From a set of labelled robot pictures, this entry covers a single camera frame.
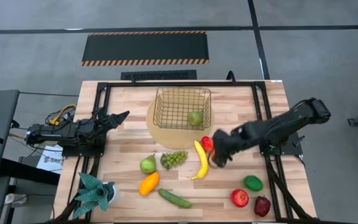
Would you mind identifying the round cork mat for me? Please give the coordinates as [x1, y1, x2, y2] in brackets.
[146, 98, 214, 150]

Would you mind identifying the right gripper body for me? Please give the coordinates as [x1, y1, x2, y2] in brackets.
[212, 125, 246, 157]

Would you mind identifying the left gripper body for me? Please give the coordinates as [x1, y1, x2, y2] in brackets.
[99, 113, 121, 133]

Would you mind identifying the black cable loop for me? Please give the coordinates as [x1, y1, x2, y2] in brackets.
[226, 70, 237, 85]

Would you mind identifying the black striped-edge floor mat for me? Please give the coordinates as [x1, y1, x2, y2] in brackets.
[81, 30, 210, 67]

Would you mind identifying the white printed paper sheet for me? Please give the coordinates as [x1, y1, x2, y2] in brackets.
[36, 144, 64, 174]

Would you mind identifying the yellow-orange mango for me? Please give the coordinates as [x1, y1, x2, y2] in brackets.
[139, 171, 160, 197]

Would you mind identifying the green apple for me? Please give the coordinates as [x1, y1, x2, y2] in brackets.
[187, 110, 204, 127]

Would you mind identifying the dark green lime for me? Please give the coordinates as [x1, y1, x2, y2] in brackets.
[243, 175, 264, 192]

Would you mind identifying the yellow banana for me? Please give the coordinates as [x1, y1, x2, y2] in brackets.
[190, 140, 209, 181]

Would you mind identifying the green artificial plant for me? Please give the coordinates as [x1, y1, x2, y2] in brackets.
[73, 172, 115, 219]

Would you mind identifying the yellow cable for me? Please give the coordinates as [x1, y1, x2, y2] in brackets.
[48, 104, 77, 126]

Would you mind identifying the black metal table frame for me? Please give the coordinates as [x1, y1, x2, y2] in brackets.
[53, 80, 319, 223]

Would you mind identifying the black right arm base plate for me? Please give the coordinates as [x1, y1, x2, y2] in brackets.
[259, 131, 304, 157]

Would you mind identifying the green pear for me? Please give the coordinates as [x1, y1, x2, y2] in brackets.
[139, 154, 157, 174]

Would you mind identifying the green grape bunch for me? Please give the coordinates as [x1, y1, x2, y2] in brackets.
[160, 150, 189, 170]

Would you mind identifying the green cucumber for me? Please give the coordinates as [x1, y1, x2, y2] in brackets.
[157, 188, 193, 209]

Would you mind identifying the black metal beam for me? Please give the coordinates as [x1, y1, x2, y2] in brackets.
[0, 157, 60, 186]

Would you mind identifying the bright red apple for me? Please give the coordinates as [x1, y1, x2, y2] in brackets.
[230, 188, 250, 208]

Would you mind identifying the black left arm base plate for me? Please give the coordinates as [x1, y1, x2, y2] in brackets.
[61, 143, 104, 157]

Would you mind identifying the white plant pot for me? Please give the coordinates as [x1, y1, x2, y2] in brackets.
[103, 182, 121, 206]

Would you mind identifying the gold wire basket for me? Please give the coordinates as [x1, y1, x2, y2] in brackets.
[152, 86, 213, 131]

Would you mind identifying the white power strip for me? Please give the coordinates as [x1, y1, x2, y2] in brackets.
[4, 193, 28, 205]

